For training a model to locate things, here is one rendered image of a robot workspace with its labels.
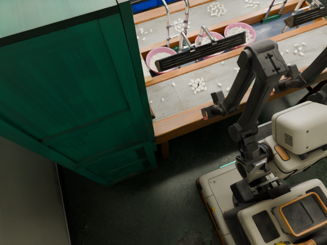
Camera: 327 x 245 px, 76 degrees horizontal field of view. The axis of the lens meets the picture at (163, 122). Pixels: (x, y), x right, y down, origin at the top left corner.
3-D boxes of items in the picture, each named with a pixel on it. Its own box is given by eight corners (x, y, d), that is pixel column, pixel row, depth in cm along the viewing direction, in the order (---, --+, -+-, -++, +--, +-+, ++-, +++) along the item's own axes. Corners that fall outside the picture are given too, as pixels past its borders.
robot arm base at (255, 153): (245, 166, 90) (270, 156, 92) (241, 149, 88) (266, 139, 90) (235, 159, 99) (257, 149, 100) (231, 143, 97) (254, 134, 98)
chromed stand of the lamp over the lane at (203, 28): (207, 82, 172) (218, 41, 131) (184, 90, 169) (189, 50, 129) (197, 65, 180) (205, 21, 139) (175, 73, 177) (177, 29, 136)
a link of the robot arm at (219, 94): (222, 115, 99) (238, 109, 100) (214, 92, 98) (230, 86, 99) (212, 115, 111) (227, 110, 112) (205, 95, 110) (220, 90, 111)
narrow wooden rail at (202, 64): (322, 32, 194) (330, 22, 184) (136, 96, 171) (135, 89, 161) (318, 28, 196) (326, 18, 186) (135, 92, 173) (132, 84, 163)
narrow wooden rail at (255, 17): (300, 9, 207) (306, -1, 197) (124, 67, 183) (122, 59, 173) (297, 6, 209) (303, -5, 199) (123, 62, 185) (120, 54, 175)
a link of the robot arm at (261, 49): (268, 71, 58) (300, 60, 59) (241, 43, 65) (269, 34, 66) (236, 145, 95) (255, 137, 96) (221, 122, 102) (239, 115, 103)
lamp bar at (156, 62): (245, 43, 141) (249, 35, 134) (158, 73, 132) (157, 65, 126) (239, 35, 144) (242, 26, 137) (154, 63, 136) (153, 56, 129)
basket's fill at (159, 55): (179, 71, 176) (180, 67, 171) (154, 80, 174) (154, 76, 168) (169, 52, 185) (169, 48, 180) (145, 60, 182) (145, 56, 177)
